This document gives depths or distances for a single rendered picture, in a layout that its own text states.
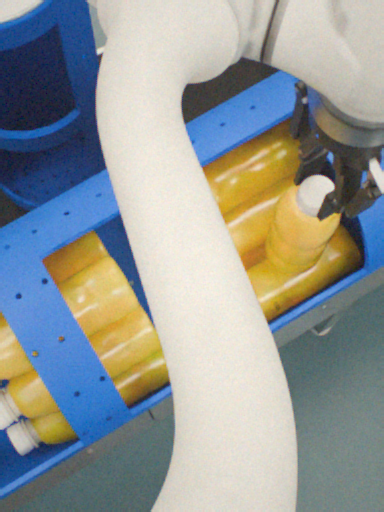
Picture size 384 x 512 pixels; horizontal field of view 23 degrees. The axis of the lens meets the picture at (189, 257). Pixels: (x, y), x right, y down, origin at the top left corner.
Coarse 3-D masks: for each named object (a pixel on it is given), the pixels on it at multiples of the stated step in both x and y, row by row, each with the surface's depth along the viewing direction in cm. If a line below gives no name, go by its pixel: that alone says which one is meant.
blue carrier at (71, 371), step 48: (240, 96) 117; (288, 96) 112; (192, 144) 111; (240, 144) 110; (96, 192) 110; (0, 240) 110; (48, 240) 107; (0, 288) 104; (48, 288) 104; (336, 288) 117; (48, 336) 103; (48, 384) 103; (96, 384) 105; (0, 432) 126; (96, 432) 110; (0, 480) 119
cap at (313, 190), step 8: (312, 176) 101; (320, 176) 101; (304, 184) 100; (312, 184) 101; (320, 184) 101; (328, 184) 100; (304, 192) 100; (312, 192) 100; (320, 192) 100; (304, 200) 100; (312, 200) 100; (320, 200) 100; (304, 208) 101; (312, 208) 100
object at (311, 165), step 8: (320, 152) 95; (328, 152) 96; (304, 160) 95; (312, 160) 95; (320, 160) 97; (304, 168) 96; (312, 168) 98; (320, 168) 100; (296, 176) 100; (304, 176) 99; (296, 184) 101
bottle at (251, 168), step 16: (272, 128) 118; (288, 128) 117; (256, 144) 117; (272, 144) 117; (288, 144) 117; (224, 160) 116; (240, 160) 116; (256, 160) 116; (272, 160) 116; (288, 160) 117; (208, 176) 115; (224, 176) 116; (240, 176) 116; (256, 176) 116; (272, 176) 117; (288, 176) 120; (224, 192) 116; (240, 192) 117; (256, 192) 118; (224, 208) 117
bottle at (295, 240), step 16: (288, 192) 105; (288, 208) 104; (272, 224) 111; (288, 224) 105; (304, 224) 103; (320, 224) 103; (336, 224) 105; (272, 240) 113; (288, 240) 108; (304, 240) 106; (320, 240) 106; (272, 256) 117; (288, 256) 113; (304, 256) 112; (288, 272) 119
